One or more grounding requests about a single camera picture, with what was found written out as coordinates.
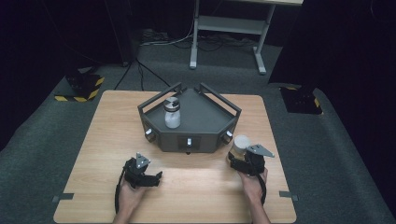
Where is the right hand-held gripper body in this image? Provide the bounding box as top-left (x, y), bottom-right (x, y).
top-left (246, 144), bottom-right (276, 176)

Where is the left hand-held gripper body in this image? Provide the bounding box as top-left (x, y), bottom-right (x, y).
top-left (122, 152), bottom-right (152, 189)

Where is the yellow spice jar white lid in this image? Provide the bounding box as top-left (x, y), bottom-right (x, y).
top-left (227, 134), bottom-right (252, 162)

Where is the dark grey corner shelf rack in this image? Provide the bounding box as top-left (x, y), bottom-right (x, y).
top-left (137, 81), bottom-right (243, 156)

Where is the glass shaker jar silver lid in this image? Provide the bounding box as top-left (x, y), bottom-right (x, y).
top-left (163, 96), bottom-right (182, 130)

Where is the person's right hand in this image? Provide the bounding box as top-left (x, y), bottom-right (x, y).
top-left (237, 168), bottom-right (269, 203)

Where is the person's left hand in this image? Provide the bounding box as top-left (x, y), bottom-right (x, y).
top-left (119, 176), bottom-right (148, 211)

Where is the grey tape strip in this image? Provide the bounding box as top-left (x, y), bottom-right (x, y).
top-left (278, 190), bottom-right (299, 202)
top-left (51, 192), bottom-right (75, 203)

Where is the black yellow striped stand base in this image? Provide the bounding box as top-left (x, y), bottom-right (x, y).
top-left (279, 84), bottom-right (323, 116)
top-left (54, 73), bottom-right (106, 103)

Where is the black curtain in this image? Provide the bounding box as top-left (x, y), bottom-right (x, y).
top-left (269, 0), bottom-right (396, 216)
top-left (0, 0), bottom-right (139, 157)

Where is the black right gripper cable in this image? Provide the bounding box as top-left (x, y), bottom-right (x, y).
top-left (256, 175), bottom-right (268, 206)

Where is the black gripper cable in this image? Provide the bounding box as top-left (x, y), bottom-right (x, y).
top-left (256, 175), bottom-right (268, 206)
top-left (114, 167), bottom-right (126, 216)

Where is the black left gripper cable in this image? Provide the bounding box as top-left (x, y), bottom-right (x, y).
top-left (114, 167), bottom-right (126, 216)

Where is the black floor cable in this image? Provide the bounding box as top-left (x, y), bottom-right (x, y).
top-left (113, 59), bottom-right (172, 91)

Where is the bundle of black floor cables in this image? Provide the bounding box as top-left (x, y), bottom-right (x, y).
top-left (172, 34), bottom-right (260, 52)

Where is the white metal desk frame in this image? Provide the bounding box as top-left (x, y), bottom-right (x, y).
top-left (189, 0), bottom-right (306, 76)

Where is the white floor cable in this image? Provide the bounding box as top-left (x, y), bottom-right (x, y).
top-left (139, 18), bottom-right (196, 47)

